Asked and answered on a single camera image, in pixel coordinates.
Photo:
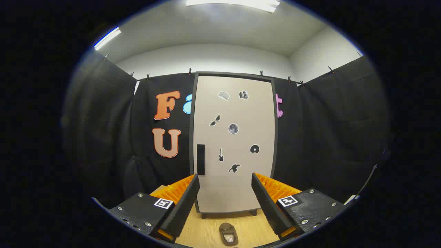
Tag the black backdrop cloth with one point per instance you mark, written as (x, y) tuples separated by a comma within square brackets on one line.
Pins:
[(320, 137)]

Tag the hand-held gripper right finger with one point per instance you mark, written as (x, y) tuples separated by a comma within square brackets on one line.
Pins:
[(267, 203)]

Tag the brown fuzzy shoe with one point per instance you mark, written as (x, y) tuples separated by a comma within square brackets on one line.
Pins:
[(228, 235)]

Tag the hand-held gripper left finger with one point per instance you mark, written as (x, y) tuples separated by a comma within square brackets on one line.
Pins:
[(186, 201)]

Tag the long ceiling light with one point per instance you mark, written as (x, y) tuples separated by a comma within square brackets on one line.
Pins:
[(234, 3), (107, 38)]

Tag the dark grey shoe cabinet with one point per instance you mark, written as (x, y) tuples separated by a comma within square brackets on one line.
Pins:
[(191, 137)]

